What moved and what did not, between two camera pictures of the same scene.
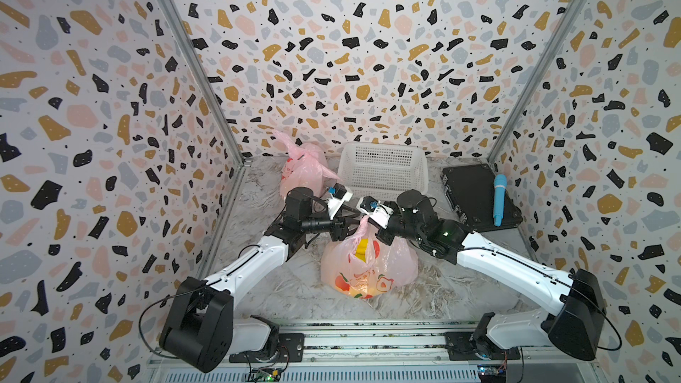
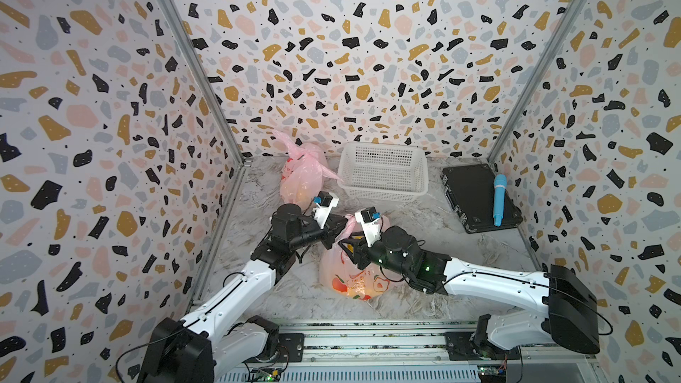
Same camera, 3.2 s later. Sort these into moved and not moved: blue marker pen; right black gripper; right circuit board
Moved: right black gripper
Not moved: blue marker pen; right circuit board
